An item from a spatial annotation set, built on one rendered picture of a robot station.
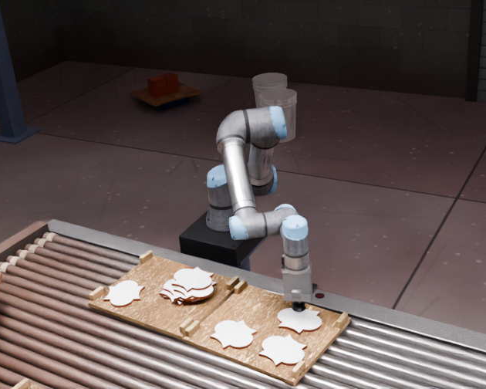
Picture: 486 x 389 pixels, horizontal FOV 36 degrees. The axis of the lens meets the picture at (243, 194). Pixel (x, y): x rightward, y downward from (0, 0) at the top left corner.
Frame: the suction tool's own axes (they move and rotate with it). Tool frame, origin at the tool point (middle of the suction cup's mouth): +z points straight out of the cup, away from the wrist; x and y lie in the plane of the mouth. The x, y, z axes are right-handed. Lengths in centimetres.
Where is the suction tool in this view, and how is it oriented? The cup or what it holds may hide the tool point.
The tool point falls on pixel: (298, 307)
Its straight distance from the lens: 240.3
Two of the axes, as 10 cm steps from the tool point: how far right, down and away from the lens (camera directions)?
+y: 9.9, 0.0, -1.7
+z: 0.7, 8.9, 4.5
